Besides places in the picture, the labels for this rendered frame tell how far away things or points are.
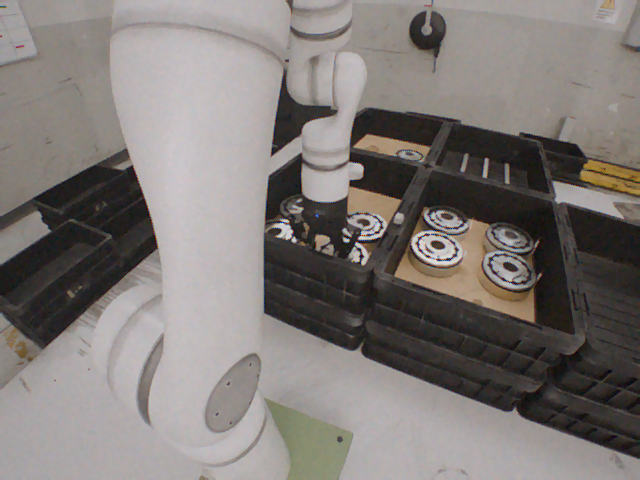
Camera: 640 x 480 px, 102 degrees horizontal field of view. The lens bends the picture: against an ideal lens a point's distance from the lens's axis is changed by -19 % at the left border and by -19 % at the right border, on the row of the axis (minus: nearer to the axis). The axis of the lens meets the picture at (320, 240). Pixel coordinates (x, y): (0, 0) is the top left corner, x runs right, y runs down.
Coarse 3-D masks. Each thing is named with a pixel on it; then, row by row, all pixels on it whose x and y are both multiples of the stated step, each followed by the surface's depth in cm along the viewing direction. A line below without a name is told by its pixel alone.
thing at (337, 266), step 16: (384, 160) 75; (400, 160) 74; (272, 176) 67; (416, 176) 68; (400, 208) 60; (272, 240) 50; (288, 240) 50; (384, 240) 50; (288, 256) 50; (304, 256) 48; (320, 256) 47; (336, 272) 47; (352, 272) 45; (368, 272) 45
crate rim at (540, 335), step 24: (432, 168) 71; (528, 192) 63; (408, 216) 55; (384, 264) 46; (384, 288) 44; (408, 288) 42; (576, 288) 41; (456, 312) 40; (480, 312) 39; (576, 312) 38; (528, 336) 37; (552, 336) 35; (576, 336) 35
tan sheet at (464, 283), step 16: (480, 224) 71; (464, 240) 66; (480, 240) 66; (480, 256) 62; (400, 272) 59; (416, 272) 58; (464, 272) 58; (432, 288) 55; (448, 288) 55; (464, 288) 55; (480, 288) 55; (480, 304) 52; (496, 304) 52; (512, 304) 52; (528, 304) 52; (528, 320) 49
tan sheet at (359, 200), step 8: (352, 192) 81; (360, 192) 81; (368, 192) 81; (352, 200) 78; (360, 200) 78; (368, 200) 78; (376, 200) 78; (384, 200) 78; (392, 200) 78; (400, 200) 78; (352, 208) 75; (360, 208) 75; (368, 208) 75; (376, 208) 75; (384, 208) 75; (392, 208) 75; (384, 216) 73; (320, 240) 66; (368, 256) 62
